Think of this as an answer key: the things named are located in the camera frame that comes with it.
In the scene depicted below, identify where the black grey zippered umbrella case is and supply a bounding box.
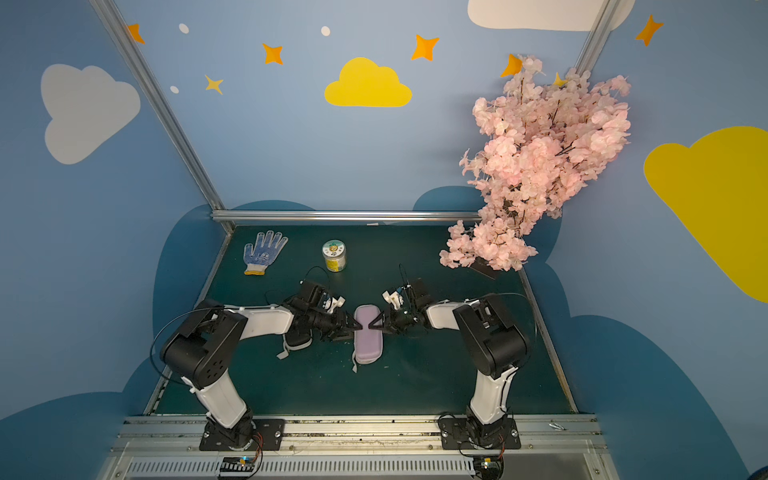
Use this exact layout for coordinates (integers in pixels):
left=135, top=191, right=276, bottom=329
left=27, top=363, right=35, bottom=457
left=276, top=329, right=313, bottom=360

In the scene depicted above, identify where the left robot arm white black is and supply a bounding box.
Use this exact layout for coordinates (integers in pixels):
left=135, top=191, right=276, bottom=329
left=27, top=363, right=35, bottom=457
left=161, top=298, right=362, bottom=431

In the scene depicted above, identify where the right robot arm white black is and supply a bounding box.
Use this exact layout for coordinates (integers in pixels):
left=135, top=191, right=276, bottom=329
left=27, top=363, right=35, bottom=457
left=370, top=292, right=531, bottom=429

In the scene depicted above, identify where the yellow jar with green lid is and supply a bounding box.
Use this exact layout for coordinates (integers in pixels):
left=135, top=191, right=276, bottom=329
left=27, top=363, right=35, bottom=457
left=322, top=239, right=347, bottom=273

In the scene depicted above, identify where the white blue dotted work glove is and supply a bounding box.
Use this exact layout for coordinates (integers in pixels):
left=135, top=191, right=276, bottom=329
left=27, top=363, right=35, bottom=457
left=243, top=230, right=289, bottom=276

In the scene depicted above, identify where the small circuit board right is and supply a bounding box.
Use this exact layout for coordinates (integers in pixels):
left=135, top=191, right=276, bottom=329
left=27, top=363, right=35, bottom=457
left=472, top=456, right=504, bottom=480

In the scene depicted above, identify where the small circuit board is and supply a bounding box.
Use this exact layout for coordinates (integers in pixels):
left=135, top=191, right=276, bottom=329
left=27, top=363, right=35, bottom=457
left=472, top=456, right=504, bottom=480
left=217, top=456, right=259, bottom=479

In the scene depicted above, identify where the small circuit board left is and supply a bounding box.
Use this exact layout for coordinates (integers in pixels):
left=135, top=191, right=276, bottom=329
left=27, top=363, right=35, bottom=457
left=217, top=456, right=259, bottom=479

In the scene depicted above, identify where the pink artificial cherry blossom branch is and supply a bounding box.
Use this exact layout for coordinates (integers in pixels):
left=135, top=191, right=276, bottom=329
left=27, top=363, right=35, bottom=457
left=440, top=55, right=631, bottom=271

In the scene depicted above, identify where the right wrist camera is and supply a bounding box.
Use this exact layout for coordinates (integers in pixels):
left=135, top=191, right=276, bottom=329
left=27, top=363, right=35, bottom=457
left=382, top=278, right=435, bottom=311

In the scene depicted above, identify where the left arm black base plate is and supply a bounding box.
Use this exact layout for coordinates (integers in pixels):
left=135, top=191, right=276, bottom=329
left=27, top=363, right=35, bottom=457
left=199, top=418, right=286, bottom=452

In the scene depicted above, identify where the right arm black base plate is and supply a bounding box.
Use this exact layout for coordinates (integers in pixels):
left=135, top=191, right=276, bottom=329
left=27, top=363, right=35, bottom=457
left=436, top=414, right=521, bottom=450

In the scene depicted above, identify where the aluminium mounting rail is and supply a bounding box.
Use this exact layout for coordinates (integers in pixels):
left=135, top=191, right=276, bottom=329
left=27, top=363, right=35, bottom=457
left=98, top=414, right=618, bottom=479

